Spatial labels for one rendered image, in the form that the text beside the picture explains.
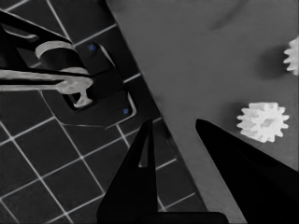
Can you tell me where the small white toothed gear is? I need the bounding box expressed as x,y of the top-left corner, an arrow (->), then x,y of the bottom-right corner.
282,36 -> 299,77
235,102 -> 291,144

